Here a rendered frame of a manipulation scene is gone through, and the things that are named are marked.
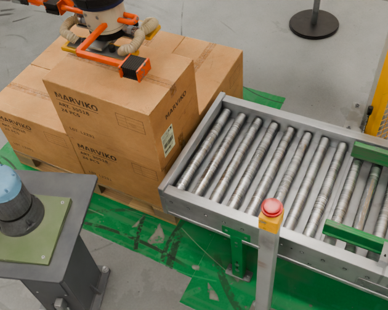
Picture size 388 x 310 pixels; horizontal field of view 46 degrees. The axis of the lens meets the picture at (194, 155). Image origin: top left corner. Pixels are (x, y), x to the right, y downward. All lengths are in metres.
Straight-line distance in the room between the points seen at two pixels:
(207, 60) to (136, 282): 1.35
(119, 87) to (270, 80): 1.63
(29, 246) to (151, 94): 0.80
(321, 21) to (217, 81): 1.60
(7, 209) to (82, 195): 0.34
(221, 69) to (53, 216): 1.34
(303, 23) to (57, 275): 2.92
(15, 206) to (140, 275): 1.00
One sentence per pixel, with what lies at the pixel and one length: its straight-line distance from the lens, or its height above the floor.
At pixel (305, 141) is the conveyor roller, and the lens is 2.33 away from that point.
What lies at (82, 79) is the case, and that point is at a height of 0.94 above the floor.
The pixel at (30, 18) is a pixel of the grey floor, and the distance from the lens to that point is 4.62.
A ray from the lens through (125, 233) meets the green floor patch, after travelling 2.71.
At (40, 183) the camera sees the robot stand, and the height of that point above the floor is 0.75.
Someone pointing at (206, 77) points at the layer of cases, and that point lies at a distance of 2.67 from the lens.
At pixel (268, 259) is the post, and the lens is 1.75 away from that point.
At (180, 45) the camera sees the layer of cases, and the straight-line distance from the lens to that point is 2.93.
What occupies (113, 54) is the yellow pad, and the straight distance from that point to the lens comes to 1.96.
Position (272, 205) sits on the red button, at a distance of 1.50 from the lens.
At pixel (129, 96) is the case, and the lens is 2.03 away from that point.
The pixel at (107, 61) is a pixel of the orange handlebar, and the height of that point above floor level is 1.25.
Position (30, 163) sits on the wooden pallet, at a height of 0.05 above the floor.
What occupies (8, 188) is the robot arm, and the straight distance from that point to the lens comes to 1.74.
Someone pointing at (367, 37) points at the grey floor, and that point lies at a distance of 3.97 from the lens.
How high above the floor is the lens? 2.29
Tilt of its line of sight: 50 degrees down
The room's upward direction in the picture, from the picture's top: 8 degrees counter-clockwise
